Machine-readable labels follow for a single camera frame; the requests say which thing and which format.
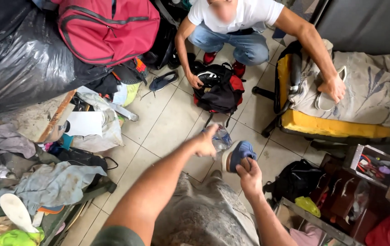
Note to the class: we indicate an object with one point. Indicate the person's right hand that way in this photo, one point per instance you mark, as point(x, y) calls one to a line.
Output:
point(251, 179)

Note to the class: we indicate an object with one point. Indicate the person's left hand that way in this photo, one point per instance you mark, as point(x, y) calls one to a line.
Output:
point(204, 145)

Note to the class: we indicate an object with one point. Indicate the clear plastic bottle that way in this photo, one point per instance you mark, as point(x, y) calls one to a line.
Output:
point(223, 139)

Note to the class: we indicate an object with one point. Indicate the blue shoe with tan sole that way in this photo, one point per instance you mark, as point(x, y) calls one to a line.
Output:
point(239, 153)

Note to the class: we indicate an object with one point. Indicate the black and red backpack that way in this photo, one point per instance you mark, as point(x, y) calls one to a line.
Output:
point(220, 90)

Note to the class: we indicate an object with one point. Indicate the person's grey apron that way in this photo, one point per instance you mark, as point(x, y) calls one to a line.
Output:
point(201, 215)

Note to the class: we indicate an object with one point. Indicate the yellow green plastic bag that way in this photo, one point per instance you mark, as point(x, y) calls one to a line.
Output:
point(307, 206)

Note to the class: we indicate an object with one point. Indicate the dark blue shoe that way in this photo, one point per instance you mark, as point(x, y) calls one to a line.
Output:
point(163, 81)

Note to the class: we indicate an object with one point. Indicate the pink cloth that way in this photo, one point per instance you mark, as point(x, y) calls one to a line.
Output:
point(306, 236)

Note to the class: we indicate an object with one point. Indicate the grey metal tube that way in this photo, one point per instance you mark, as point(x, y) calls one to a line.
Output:
point(123, 111)

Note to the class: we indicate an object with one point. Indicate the dark wooden shelf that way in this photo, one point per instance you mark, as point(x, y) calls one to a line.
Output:
point(338, 205)

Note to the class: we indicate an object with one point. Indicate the black chair with yellow foam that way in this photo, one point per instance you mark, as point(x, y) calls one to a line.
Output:
point(331, 127)

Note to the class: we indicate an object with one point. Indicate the white plastic bag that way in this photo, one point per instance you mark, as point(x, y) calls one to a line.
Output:
point(109, 131)

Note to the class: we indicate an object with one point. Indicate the heap of dark clothes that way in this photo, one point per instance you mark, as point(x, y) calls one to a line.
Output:
point(119, 77)

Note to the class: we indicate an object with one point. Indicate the heap of black bags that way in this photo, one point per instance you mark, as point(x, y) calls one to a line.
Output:
point(162, 44)

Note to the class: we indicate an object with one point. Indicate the clear plastic bag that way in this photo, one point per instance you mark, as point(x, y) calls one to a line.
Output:
point(359, 201)

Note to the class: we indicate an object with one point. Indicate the white paper sheet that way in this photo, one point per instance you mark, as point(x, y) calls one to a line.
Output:
point(84, 123)

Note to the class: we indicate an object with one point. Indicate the metal tray with pliers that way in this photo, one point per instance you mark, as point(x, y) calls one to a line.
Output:
point(374, 165)

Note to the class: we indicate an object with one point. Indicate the dark green crate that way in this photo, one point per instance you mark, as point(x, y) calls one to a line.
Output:
point(89, 194)

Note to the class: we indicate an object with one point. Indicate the person's olive sleeve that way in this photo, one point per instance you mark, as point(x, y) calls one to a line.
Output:
point(118, 237)

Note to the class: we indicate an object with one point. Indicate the beige leaf print cloth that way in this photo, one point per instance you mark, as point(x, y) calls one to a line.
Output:
point(365, 85)

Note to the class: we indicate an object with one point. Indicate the blue grey stained cloth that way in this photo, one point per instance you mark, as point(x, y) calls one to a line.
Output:
point(53, 184)

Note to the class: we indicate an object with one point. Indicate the orange and blue insole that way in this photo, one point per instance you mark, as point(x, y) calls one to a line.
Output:
point(50, 209)

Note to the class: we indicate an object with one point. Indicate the worn wooden workbench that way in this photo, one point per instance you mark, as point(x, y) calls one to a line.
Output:
point(34, 121)

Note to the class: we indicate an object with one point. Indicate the dark grey cabinet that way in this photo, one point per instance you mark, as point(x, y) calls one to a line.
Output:
point(365, 24)

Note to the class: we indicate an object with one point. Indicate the large white shoe sole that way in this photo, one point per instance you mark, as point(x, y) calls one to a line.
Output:
point(16, 211)

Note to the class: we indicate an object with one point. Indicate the large black garbage bag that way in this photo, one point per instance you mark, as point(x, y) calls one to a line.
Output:
point(20, 58)

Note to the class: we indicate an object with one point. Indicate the bright green cloth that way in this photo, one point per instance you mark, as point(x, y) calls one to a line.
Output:
point(20, 238)

